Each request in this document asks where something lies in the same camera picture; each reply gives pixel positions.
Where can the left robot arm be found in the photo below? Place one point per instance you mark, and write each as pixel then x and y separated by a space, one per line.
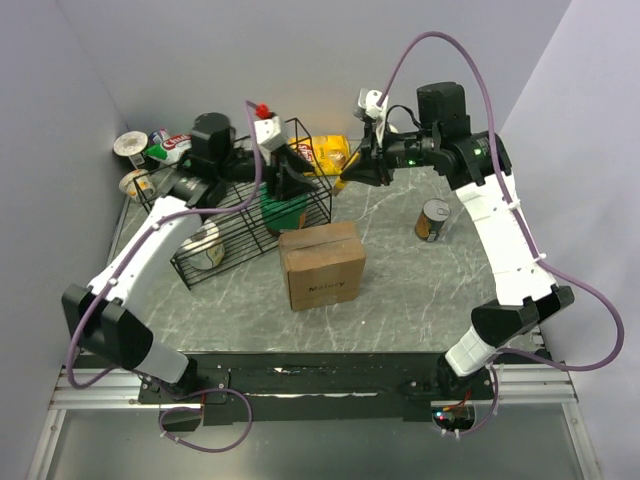
pixel 212 177

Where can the white yellow noodle cup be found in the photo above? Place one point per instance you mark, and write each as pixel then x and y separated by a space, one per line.
pixel 137 185

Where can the yellow chips bag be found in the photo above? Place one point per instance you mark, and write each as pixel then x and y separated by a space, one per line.
pixel 327 154

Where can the aluminium rail frame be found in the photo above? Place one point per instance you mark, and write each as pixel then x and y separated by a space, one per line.
pixel 518 385

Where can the white cup brown lid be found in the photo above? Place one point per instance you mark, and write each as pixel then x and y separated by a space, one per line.
pixel 131 145

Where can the green wrapped round package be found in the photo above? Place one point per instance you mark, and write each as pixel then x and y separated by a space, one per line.
pixel 283 216

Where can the black wire rack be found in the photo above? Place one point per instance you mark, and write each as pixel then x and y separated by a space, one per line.
pixel 243 233

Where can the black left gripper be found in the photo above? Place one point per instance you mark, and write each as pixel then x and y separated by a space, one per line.
pixel 288 183

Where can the white green bowl container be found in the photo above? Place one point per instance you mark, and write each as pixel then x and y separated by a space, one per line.
pixel 204 250

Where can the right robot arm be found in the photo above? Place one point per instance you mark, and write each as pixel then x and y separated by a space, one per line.
pixel 478 170

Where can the brown cardboard express box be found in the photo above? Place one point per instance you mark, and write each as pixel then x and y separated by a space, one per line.
pixel 322 265

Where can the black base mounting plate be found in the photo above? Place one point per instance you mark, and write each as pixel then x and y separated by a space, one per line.
pixel 287 386

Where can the blue white small can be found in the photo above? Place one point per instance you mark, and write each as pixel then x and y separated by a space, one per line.
pixel 158 136

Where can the orange label tin can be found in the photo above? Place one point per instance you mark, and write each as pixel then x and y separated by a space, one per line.
pixel 433 215

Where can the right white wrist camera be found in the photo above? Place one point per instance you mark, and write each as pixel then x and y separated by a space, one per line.
pixel 371 106

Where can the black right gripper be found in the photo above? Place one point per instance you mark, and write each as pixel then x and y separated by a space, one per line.
pixel 366 169

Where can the green white cassava chips bag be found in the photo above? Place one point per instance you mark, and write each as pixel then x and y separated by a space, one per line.
pixel 171 150

